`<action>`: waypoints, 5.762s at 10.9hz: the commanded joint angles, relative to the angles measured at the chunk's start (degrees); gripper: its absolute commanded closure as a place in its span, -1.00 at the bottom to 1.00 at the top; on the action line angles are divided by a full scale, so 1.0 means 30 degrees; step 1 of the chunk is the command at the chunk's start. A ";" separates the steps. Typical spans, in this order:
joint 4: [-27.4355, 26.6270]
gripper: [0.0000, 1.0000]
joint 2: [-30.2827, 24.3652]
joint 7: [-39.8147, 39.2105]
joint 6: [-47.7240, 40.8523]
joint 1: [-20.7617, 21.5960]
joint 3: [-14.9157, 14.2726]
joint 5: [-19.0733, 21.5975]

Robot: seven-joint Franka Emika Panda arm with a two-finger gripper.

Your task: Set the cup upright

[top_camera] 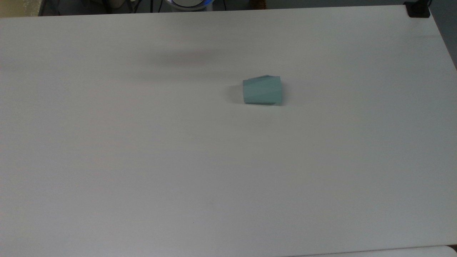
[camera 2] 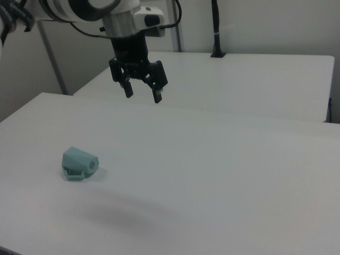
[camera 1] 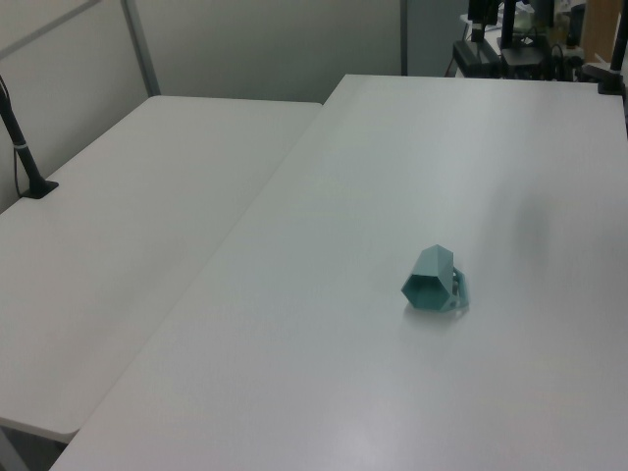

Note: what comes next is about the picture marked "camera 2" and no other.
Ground white grey wrist camera box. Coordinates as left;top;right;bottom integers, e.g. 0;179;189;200
133;6;166;38

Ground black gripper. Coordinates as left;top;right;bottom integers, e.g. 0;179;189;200
108;33;169;104

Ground black pole with base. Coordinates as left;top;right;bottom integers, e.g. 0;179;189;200
210;0;227;58

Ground teal faceted plastic cup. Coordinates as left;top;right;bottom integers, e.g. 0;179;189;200
62;146;100;182

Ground grey metal partition post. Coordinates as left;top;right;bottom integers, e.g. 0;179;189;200
171;14;185;53
36;20;69;95

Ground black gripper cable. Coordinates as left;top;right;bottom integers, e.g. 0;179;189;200
69;21;114;40

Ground black camera cable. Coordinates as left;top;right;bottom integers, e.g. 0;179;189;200
158;0;183;29

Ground black braided cable sleeve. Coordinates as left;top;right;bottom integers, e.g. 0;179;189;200
0;0;36;33

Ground white rectangular table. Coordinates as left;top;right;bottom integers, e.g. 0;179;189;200
72;50;336;124

